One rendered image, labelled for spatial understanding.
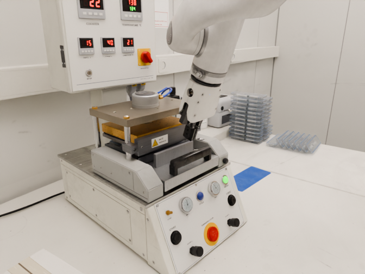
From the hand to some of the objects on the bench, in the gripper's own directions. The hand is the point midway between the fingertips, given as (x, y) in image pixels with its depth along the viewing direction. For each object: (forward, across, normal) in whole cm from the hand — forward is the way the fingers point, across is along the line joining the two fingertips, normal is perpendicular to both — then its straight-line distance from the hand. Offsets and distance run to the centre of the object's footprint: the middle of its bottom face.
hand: (190, 131), depth 78 cm
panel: (+25, +1, +20) cm, 33 cm away
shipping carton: (+30, +42, +7) cm, 52 cm away
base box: (+35, -1, -5) cm, 36 cm away
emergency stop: (+24, +1, +19) cm, 31 cm away
